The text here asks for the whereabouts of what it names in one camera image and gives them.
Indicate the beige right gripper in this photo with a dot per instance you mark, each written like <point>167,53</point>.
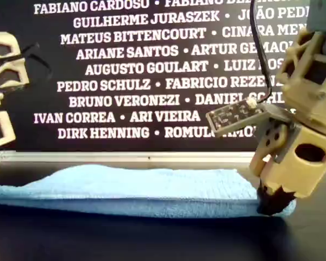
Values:
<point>307,174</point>

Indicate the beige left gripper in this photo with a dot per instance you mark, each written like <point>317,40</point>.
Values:
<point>9,138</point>

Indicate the light blue cloth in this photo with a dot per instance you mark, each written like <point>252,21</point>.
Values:
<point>125,190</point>

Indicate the beige right robot arm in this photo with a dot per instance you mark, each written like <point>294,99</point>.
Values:
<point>320,19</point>

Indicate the beige left robot arm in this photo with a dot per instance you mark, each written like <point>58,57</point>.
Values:
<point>15,81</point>

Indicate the black banner with white names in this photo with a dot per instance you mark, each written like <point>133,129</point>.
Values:
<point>125,144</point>

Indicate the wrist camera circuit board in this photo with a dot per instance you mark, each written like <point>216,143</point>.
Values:
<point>233,117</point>

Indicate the aluminium table edge frame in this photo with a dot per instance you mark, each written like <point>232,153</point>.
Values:
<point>125,156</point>

